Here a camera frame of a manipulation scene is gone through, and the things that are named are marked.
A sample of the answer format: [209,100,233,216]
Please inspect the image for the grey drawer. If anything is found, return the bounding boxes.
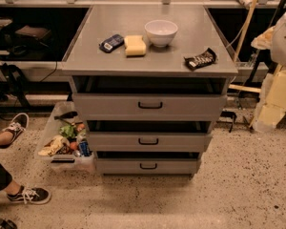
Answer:
[95,159,201,175]
[87,133,212,152]
[72,94,227,121]

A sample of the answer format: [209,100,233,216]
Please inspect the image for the beige crumpled snack bag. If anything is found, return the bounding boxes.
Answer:
[38,135,70,156]

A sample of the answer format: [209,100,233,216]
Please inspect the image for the green leafy toy vegetable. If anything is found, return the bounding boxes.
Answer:
[59,125,76,138]

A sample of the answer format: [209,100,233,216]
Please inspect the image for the black white sneaker near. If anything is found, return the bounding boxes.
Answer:
[7,186,51,205]

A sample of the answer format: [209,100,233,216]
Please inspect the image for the blue snack packet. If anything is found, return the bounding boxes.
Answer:
[99,34,124,53]

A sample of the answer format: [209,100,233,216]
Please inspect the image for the grey drawer cabinet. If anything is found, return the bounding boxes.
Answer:
[61,4,239,177]

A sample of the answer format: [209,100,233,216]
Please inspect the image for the black white sneaker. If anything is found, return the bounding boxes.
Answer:
[7,186,51,205]
[0,113,30,149]

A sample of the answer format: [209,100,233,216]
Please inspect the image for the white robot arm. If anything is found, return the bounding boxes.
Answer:
[251,11,286,67]

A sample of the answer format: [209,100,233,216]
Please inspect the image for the grey top drawer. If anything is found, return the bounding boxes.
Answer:
[72,94,227,121]

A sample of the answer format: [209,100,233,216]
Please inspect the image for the black white sneaker far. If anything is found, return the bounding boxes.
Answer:
[0,113,30,149]

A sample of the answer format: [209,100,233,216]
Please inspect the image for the black chocolate bar wrapper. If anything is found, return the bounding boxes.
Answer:
[184,48,217,71]

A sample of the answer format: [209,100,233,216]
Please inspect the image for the grey middle drawer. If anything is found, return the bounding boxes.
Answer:
[87,133,212,152]

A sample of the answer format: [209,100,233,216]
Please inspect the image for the blue soda can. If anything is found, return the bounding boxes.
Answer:
[78,140,91,156]

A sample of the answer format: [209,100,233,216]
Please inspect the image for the yellow sponge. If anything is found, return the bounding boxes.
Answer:
[124,35,146,56]

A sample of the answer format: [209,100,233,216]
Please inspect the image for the clear plastic storage bin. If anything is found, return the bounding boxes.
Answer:
[35,101,94,172]

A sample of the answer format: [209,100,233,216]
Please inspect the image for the wooden broom stick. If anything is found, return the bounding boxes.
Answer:
[234,0,258,62]

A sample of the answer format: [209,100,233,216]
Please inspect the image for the white bowl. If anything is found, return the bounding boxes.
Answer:
[145,20,178,47]

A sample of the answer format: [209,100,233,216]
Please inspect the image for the grey bottom drawer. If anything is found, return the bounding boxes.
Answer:
[95,159,201,175]

